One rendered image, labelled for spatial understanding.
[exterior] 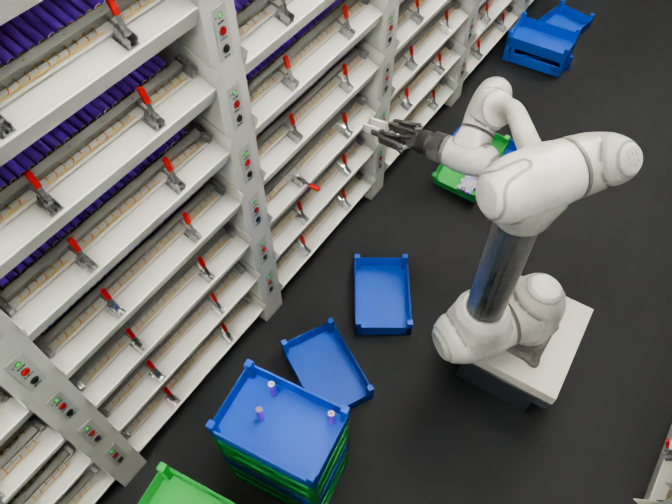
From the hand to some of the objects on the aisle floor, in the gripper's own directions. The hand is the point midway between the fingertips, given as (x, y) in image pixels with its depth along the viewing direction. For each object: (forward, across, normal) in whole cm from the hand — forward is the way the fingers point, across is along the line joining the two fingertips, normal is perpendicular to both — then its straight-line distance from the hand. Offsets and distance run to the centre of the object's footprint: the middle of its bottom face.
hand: (375, 126), depth 189 cm
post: (+28, -49, -55) cm, 79 cm away
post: (+28, +21, -55) cm, 65 cm away
